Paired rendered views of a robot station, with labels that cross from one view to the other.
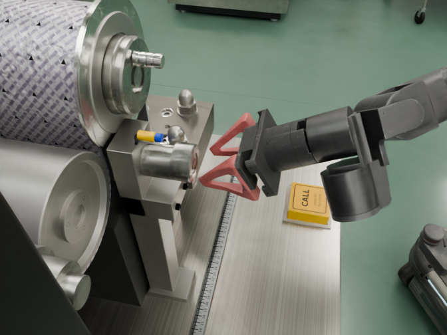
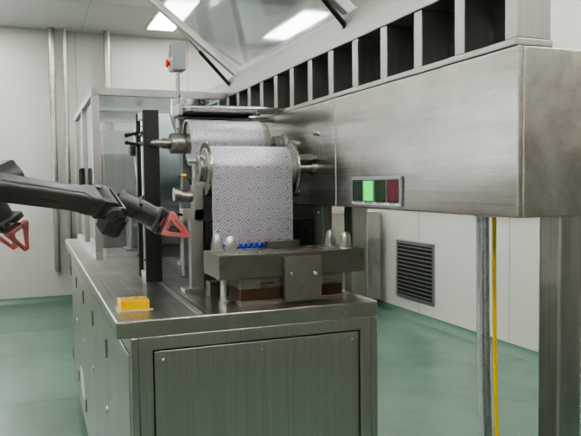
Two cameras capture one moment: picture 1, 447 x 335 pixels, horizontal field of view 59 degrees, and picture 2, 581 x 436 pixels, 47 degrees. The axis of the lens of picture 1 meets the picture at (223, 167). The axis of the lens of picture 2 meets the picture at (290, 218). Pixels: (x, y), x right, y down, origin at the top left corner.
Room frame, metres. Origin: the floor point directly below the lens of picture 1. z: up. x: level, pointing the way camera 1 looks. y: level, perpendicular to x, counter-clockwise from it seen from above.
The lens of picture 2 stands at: (2.03, -0.72, 1.21)
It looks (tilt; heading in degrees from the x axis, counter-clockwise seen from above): 3 degrees down; 147
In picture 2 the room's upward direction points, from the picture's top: 1 degrees counter-clockwise
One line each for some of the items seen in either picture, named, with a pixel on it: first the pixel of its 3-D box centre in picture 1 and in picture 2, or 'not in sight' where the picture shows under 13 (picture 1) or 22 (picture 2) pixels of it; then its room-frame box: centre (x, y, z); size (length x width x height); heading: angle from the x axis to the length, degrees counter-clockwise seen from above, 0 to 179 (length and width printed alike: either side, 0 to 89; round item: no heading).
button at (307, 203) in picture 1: (308, 203); (133, 303); (0.44, -0.15, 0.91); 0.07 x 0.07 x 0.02; 78
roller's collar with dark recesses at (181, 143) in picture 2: not in sight; (179, 143); (0.08, 0.14, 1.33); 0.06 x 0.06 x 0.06; 78
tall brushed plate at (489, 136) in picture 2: not in sight; (276, 162); (-0.21, 0.68, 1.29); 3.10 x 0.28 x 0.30; 168
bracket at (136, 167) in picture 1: (163, 227); (191, 238); (0.29, 0.08, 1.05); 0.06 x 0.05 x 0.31; 78
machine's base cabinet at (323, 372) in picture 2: not in sight; (168, 368); (-0.58, 0.35, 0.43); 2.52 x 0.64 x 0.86; 168
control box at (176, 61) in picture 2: not in sight; (175, 56); (-0.20, 0.25, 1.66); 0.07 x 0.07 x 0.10; 79
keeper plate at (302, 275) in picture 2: not in sight; (302, 278); (0.63, 0.23, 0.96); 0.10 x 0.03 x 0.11; 78
